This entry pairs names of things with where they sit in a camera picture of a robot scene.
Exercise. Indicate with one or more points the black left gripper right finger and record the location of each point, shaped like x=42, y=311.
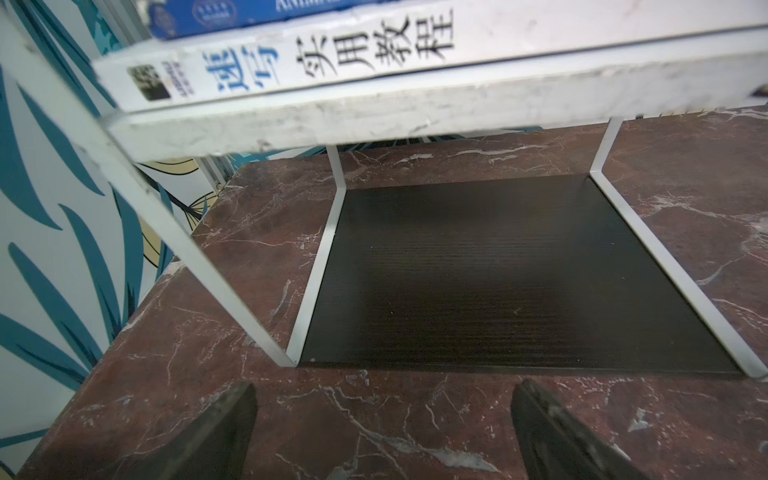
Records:
x=556, y=445

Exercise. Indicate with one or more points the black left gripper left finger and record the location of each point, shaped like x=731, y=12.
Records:
x=213, y=446

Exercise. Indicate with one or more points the white two-tier bookshelf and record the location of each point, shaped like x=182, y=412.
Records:
x=705, y=70

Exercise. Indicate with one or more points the black mat under shelf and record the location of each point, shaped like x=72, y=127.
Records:
x=521, y=274

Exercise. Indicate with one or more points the white book with Chinese title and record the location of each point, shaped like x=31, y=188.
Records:
x=393, y=37

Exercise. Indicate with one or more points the dark blue book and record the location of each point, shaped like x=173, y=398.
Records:
x=171, y=19

